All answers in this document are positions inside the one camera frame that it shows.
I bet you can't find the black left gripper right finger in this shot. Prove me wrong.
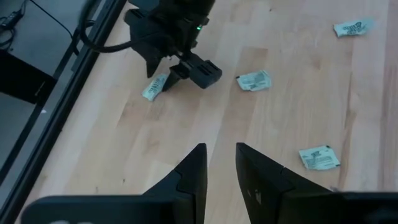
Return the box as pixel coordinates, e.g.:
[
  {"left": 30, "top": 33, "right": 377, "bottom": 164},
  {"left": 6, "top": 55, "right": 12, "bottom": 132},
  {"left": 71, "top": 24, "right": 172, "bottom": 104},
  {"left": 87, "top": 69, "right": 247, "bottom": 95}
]
[{"left": 235, "top": 142, "right": 398, "bottom": 224}]

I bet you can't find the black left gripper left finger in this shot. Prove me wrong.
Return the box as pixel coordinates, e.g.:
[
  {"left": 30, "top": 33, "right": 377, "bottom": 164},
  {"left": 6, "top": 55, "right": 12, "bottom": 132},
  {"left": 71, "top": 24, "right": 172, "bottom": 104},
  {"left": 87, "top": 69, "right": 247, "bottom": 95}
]
[{"left": 20, "top": 142, "right": 208, "bottom": 224}]

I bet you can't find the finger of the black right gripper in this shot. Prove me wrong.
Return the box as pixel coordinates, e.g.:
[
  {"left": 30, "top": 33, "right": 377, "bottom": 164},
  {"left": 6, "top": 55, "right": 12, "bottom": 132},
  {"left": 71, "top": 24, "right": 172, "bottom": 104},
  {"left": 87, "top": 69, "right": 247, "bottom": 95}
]
[
  {"left": 177, "top": 51, "right": 223, "bottom": 90},
  {"left": 161, "top": 63, "right": 190, "bottom": 93}
]

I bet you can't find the green stevia packet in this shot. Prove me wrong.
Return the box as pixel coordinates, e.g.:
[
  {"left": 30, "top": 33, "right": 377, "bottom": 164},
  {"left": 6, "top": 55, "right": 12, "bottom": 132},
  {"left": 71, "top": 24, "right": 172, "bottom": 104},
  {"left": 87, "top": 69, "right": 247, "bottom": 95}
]
[
  {"left": 333, "top": 17, "right": 376, "bottom": 38},
  {"left": 141, "top": 73, "right": 170, "bottom": 102},
  {"left": 235, "top": 70, "right": 273, "bottom": 92},
  {"left": 298, "top": 144, "right": 341, "bottom": 171}
]

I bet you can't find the black power adapter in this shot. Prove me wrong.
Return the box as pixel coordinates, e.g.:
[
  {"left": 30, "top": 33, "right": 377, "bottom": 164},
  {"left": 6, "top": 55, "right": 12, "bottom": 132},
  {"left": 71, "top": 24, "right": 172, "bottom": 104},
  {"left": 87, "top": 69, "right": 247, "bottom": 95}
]
[{"left": 0, "top": 11, "right": 24, "bottom": 30}]

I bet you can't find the black perforated computer case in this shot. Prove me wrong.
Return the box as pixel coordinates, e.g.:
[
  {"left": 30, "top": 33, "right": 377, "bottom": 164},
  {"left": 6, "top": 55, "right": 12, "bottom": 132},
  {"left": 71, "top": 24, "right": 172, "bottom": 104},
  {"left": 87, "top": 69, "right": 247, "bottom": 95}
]
[{"left": 0, "top": 49, "right": 58, "bottom": 105}]

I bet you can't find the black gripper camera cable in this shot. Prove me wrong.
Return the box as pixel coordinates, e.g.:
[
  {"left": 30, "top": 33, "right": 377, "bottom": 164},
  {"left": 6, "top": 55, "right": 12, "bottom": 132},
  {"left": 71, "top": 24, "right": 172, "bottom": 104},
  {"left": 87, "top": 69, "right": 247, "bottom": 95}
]
[{"left": 77, "top": 0, "right": 134, "bottom": 54}]

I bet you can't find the thin black floor cable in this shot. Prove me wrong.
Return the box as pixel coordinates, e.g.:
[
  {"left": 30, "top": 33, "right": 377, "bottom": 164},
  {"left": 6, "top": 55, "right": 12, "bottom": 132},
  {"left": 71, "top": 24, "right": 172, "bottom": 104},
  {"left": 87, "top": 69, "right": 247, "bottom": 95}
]
[{"left": 27, "top": 0, "right": 78, "bottom": 55}]

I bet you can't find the black table frame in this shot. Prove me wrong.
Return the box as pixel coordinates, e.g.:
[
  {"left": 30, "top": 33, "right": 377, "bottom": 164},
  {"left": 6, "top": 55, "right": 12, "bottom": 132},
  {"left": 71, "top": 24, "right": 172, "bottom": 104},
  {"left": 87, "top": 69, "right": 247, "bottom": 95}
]
[{"left": 0, "top": 0, "right": 128, "bottom": 224}]

